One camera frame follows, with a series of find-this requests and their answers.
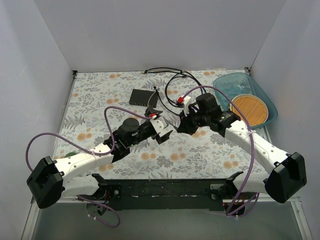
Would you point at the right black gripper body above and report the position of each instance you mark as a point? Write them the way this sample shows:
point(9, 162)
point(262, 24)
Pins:
point(186, 124)

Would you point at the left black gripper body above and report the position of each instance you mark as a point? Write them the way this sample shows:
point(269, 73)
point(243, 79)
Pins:
point(155, 135)

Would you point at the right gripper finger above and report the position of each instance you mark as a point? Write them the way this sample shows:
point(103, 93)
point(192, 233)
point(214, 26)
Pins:
point(182, 117)
point(188, 125)

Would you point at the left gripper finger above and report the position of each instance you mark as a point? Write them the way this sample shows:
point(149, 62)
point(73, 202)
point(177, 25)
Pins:
point(151, 112)
point(162, 137)

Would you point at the black network switch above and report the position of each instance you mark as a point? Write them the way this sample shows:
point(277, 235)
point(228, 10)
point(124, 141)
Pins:
point(144, 98)

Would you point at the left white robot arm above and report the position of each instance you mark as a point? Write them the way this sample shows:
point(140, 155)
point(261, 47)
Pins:
point(50, 180)

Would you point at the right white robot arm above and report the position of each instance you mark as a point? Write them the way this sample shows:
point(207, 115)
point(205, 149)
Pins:
point(286, 172)

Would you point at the floral table mat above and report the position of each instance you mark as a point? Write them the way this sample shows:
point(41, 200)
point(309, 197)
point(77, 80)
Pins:
point(100, 102)

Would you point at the round woven bamboo basket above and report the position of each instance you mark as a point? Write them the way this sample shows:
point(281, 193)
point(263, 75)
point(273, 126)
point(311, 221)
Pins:
point(252, 107)

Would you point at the green plastic cup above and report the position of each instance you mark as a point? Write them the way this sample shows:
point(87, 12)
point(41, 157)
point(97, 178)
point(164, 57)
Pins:
point(70, 154)

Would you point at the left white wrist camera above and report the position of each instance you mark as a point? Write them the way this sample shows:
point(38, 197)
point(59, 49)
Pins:
point(160, 124)

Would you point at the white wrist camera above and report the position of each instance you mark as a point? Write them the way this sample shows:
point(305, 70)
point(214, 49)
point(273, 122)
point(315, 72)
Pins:
point(160, 124)
point(184, 102)

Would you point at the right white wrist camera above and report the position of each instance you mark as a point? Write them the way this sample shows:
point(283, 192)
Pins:
point(184, 102)

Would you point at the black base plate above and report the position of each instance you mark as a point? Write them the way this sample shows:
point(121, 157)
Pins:
point(163, 194)

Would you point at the aluminium frame rail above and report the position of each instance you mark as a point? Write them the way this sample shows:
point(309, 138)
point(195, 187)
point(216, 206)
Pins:
point(168, 218)

